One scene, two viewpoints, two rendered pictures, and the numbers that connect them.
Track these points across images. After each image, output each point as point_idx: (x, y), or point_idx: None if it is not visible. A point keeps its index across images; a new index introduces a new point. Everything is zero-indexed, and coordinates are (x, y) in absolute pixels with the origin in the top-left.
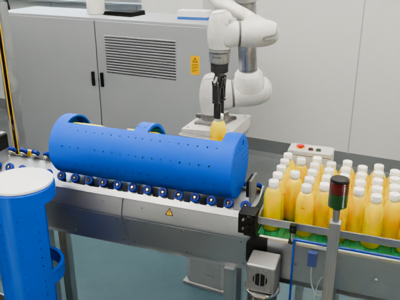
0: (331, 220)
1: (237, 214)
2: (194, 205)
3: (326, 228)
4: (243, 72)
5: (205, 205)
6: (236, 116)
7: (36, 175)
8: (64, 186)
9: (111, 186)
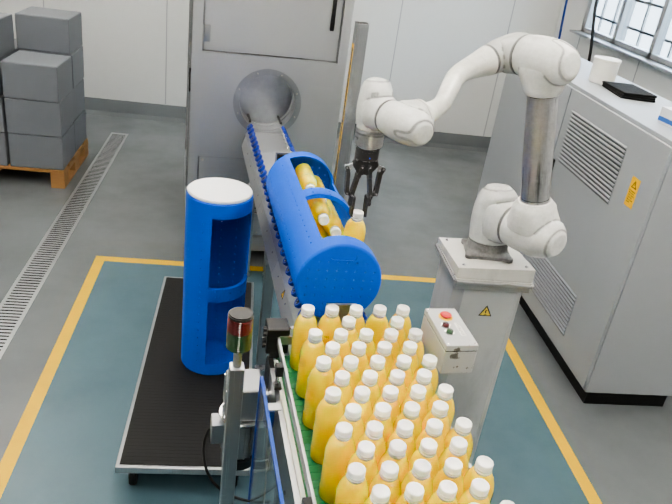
0: None
1: None
2: (292, 299)
3: (289, 392)
4: (520, 198)
5: None
6: (511, 259)
7: (234, 193)
8: (269, 222)
9: None
